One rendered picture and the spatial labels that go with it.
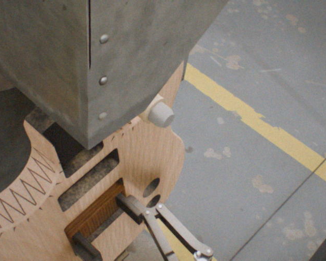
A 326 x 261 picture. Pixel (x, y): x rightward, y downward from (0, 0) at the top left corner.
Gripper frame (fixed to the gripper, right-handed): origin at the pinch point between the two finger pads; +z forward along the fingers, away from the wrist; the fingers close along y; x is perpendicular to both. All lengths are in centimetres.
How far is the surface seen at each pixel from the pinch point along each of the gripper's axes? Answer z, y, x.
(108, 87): -10.2, -2.5, 39.1
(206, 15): -10.3, 6.1, 38.7
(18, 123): 34.4, 6.9, -19.1
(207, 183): 27, 65, -117
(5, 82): 19.0, 2.4, 10.8
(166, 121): -5.0, 8.0, 19.4
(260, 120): 32, 109, -124
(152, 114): -3.5, 7.4, 19.8
